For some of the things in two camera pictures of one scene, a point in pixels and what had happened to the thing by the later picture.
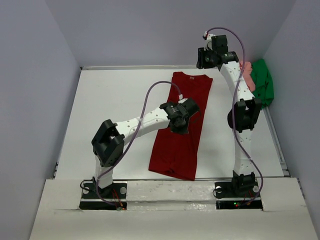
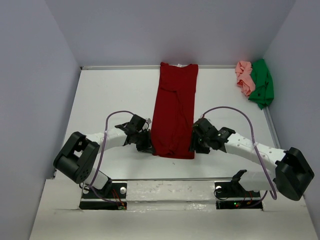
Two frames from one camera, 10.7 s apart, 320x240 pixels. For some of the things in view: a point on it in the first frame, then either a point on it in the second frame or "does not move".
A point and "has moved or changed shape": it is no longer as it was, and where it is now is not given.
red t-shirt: [175, 154] has moved or changed shape
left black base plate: [111, 197] does not move
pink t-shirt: [247, 70] does not move
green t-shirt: [264, 89] does not move
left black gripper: [182, 130] to [147, 147]
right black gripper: [200, 63] to [194, 145]
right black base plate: [238, 195] does not move
